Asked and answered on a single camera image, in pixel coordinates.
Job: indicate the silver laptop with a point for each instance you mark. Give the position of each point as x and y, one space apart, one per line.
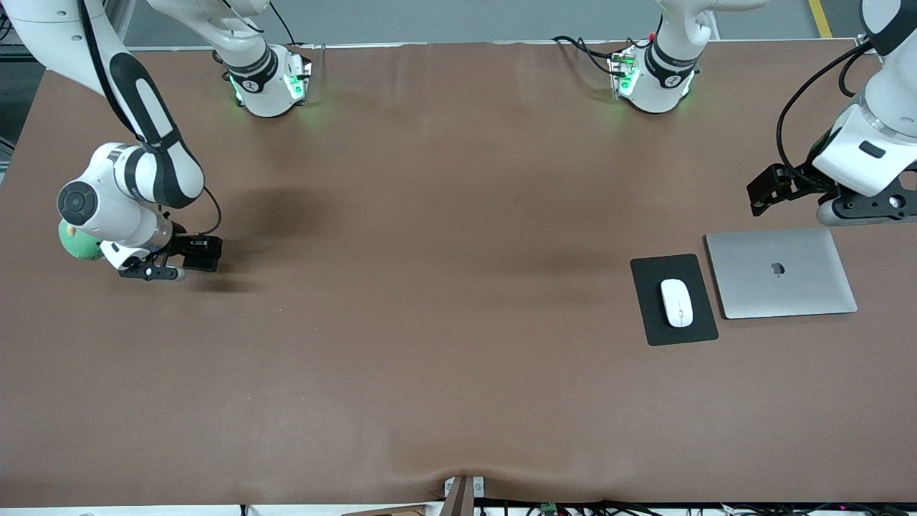
781 287

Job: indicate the black phone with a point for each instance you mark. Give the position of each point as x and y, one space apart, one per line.
204 259

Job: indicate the brown table cover mat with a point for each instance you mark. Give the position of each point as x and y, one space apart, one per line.
458 394

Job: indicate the white computer mouse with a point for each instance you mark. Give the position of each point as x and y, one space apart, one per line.
677 301

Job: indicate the green dinosaur plush toy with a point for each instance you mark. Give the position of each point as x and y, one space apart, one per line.
79 247

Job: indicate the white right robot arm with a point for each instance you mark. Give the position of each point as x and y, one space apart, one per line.
107 208

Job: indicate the metal mount bracket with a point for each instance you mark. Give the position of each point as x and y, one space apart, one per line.
462 502

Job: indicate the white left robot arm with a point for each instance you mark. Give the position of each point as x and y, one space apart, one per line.
663 79

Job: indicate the black mouse pad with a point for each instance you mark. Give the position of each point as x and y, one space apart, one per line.
648 301

